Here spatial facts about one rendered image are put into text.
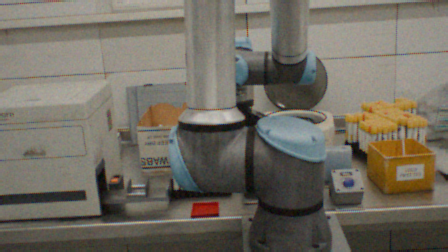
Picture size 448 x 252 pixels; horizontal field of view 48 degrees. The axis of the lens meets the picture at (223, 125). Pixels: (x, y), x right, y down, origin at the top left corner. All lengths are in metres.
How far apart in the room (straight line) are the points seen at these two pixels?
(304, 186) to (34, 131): 0.69
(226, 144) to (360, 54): 1.10
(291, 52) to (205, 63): 0.26
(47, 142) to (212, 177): 0.54
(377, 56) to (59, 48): 1.13
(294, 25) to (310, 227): 0.38
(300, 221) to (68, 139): 0.63
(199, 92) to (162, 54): 0.99
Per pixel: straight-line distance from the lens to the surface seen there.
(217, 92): 0.82
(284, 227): 0.87
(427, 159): 1.36
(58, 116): 1.24
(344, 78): 1.85
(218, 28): 0.82
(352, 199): 1.26
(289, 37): 1.00
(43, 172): 1.30
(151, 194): 1.29
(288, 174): 0.82
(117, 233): 1.27
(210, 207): 1.28
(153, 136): 1.51
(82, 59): 1.87
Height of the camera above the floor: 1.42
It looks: 16 degrees down
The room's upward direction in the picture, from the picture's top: 4 degrees counter-clockwise
